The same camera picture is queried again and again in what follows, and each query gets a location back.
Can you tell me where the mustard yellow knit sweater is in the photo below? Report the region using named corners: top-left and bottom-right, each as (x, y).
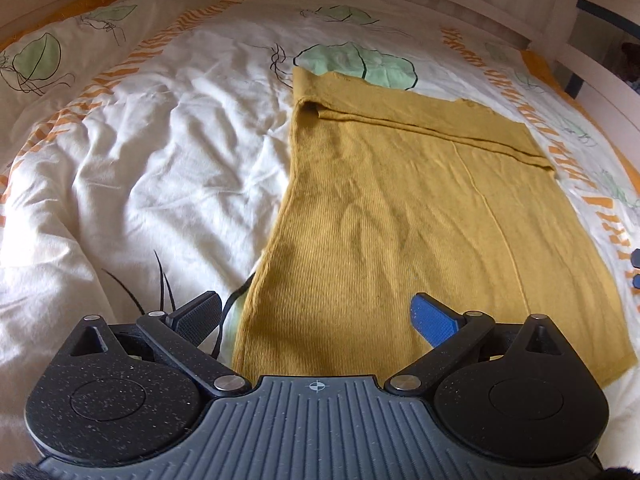
top-left (231, 67), bottom-right (639, 389)

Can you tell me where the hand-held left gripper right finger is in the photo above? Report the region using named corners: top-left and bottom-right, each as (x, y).
top-left (384, 292), bottom-right (582, 393)

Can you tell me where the white leaf-print duvet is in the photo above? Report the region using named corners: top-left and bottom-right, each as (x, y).
top-left (0, 0), bottom-right (640, 463)

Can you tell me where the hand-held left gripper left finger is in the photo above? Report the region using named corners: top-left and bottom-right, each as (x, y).
top-left (64, 290), bottom-right (252, 394)

